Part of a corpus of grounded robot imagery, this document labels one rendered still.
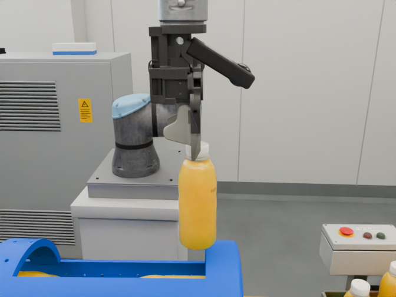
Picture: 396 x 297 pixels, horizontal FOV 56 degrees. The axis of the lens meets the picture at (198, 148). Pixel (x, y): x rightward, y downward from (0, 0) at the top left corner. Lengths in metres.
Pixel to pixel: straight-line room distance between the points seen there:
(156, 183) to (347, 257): 0.56
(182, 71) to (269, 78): 2.90
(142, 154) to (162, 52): 0.58
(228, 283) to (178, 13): 0.45
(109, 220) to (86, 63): 1.30
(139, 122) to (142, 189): 0.20
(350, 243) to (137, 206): 0.58
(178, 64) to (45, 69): 1.82
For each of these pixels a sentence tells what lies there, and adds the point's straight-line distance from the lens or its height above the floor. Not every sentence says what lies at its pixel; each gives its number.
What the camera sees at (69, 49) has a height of 1.49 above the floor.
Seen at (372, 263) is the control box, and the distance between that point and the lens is 1.12.
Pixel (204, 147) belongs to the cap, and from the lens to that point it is 0.61.
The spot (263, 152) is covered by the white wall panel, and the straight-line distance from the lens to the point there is 3.61.
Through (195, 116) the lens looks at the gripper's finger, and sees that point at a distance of 0.56.
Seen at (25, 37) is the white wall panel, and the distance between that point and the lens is 3.48.
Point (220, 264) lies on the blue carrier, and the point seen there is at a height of 1.23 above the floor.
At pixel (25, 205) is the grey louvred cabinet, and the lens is 2.72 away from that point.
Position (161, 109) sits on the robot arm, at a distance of 1.08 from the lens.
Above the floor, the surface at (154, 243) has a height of 1.03.
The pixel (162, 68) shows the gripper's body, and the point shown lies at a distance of 0.57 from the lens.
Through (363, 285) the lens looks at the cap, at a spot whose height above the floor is 1.09.
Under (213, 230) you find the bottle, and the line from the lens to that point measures 0.67.
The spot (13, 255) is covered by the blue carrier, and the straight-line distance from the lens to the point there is 0.79.
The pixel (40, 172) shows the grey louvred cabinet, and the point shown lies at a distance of 2.56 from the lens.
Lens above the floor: 1.64
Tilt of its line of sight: 19 degrees down
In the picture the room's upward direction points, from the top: straight up
